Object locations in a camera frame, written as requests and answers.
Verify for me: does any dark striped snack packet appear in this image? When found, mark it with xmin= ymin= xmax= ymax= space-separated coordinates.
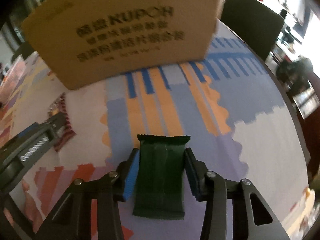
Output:
xmin=47 ymin=92 xmax=77 ymax=153

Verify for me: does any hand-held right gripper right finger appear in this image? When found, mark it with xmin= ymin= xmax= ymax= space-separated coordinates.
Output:
xmin=184 ymin=147 xmax=288 ymax=240

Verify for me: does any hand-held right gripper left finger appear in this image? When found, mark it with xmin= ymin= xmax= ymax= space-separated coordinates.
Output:
xmin=35 ymin=147 xmax=140 ymax=240

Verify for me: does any brown cardboard box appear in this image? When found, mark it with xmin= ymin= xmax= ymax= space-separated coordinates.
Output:
xmin=21 ymin=0 xmax=229 ymax=90

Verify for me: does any dark chair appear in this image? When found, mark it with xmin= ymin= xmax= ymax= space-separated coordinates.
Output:
xmin=221 ymin=0 xmax=285 ymax=61

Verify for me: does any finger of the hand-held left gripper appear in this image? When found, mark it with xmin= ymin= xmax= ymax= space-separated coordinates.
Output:
xmin=34 ymin=112 xmax=68 ymax=143

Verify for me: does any dark bag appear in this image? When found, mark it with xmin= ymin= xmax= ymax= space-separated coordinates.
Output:
xmin=276 ymin=59 xmax=314 ymax=93

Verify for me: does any dark green snack packet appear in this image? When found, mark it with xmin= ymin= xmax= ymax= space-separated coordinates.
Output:
xmin=132 ymin=134 xmax=190 ymax=220

